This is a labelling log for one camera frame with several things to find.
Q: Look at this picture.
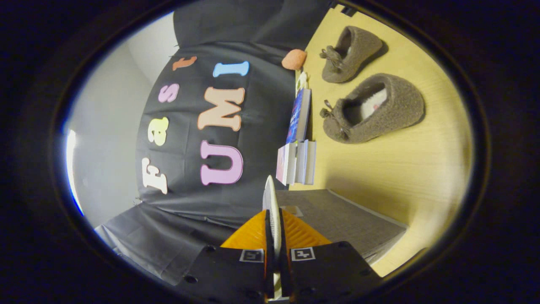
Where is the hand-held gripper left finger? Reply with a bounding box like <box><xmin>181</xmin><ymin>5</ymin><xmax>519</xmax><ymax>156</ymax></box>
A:
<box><xmin>174</xmin><ymin>210</ymin><xmax>271</xmax><ymax>304</ymax></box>

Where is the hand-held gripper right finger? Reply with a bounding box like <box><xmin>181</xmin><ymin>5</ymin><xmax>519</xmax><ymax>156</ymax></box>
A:
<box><xmin>278</xmin><ymin>208</ymin><xmax>383</xmax><ymax>304</ymax></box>

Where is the grey fabric storage box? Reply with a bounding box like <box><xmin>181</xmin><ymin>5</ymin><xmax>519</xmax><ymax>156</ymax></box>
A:
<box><xmin>276</xmin><ymin>189</ymin><xmax>409</xmax><ymax>265</ymax></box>

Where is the grey fuzzy slipper shoe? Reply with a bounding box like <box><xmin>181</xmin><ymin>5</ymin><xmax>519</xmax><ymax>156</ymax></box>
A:
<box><xmin>319</xmin><ymin>73</ymin><xmax>425</xmax><ymax>144</ymax></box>
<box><xmin>319</xmin><ymin>26</ymin><xmax>383</xmax><ymax>84</ymax></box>

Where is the white cloth bundle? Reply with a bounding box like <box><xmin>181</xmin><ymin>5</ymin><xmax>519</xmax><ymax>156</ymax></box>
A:
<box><xmin>262</xmin><ymin>175</ymin><xmax>282</xmax><ymax>259</ymax></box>

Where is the pale blue book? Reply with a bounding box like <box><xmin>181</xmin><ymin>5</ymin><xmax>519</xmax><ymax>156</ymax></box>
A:
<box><xmin>297</xmin><ymin>140</ymin><xmax>308</xmax><ymax>185</ymax></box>
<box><xmin>306</xmin><ymin>141</ymin><xmax>317</xmax><ymax>185</ymax></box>

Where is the white book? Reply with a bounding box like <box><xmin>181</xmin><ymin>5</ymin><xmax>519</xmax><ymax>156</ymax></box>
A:
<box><xmin>286</xmin><ymin>142</ymin><xmax>298</xmax><ymax>185</ymax></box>

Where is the black backdrop cloth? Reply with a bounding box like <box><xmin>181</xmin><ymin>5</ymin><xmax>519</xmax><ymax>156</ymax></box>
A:
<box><xmin>95</xmin><ymin>0</ymin><xmax>338</xmax><ymax>286</ymax></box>

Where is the blue cover book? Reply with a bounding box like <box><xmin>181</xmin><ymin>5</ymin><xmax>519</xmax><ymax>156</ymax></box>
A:
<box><xmin>286</xmin><ymin>88</ymin><xmax>312</xmax><ymax>144</ymax></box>

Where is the orange plush ball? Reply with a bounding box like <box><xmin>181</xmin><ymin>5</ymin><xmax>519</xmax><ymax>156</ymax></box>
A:
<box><xmin>281</xmin><ymin>49</ymin><xmax>308</xmax><ymax>71</ymax></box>

